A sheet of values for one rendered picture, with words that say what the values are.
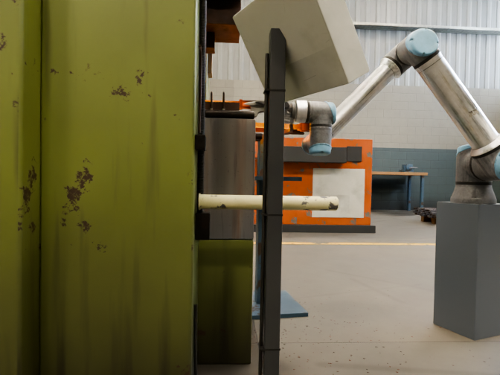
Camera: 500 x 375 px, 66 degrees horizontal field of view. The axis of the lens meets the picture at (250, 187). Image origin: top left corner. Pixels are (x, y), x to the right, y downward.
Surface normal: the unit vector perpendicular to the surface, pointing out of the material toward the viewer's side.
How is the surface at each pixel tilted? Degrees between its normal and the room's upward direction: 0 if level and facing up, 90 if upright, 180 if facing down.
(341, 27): 90
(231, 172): 90
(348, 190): 90
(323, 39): 120
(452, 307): 90
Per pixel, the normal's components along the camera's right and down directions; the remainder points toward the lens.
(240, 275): 0.07, 0.03
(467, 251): -0.91, 0.00
